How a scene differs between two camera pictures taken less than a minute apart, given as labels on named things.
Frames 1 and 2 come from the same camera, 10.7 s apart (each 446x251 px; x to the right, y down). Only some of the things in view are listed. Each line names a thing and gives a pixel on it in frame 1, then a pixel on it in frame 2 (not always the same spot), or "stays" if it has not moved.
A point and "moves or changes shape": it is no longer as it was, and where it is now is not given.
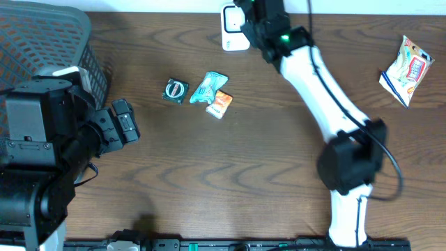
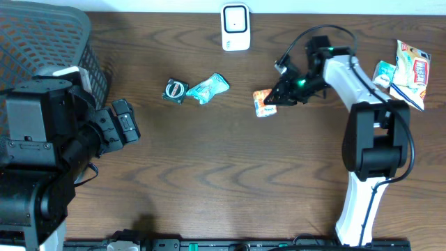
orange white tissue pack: x=220 y=104 to x=263 y=109
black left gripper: x=113 y=127 stays
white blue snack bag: x=404 y=74 moves or changes shape
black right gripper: x=247 y=27 to x=283 y=97
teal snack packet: x=205 y=92 moves or changes shape
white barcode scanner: x=232 y=18 stays
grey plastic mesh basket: x=37 y=36 stays
